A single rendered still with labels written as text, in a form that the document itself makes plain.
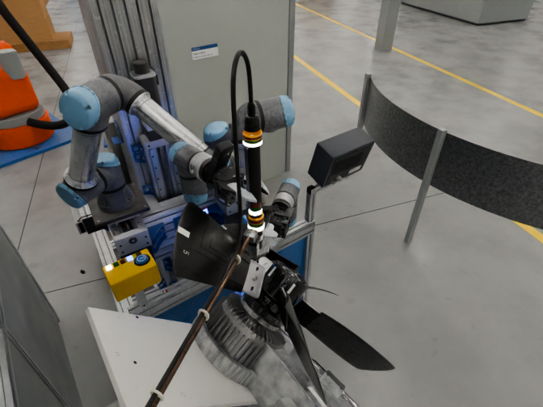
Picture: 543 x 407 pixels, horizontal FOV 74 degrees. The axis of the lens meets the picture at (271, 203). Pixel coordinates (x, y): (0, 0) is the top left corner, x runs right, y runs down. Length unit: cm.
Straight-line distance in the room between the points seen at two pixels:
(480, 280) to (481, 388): 81
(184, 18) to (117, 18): 111
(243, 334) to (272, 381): 13
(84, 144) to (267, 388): 91
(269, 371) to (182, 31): 219
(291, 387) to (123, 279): 66
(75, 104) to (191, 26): 161
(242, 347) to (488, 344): 191
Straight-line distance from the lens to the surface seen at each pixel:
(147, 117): 126
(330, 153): 155
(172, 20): 264
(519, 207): 261
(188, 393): 87
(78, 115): 121
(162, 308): 155
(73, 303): 283
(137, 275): 133
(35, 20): 881
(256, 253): 100
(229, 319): 100
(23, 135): 476
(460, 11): 1089
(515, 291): 304
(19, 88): 470
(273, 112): 131
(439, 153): 261
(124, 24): 161
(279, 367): 99
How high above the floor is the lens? 201
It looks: 38 degrees down
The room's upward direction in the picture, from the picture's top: straight up
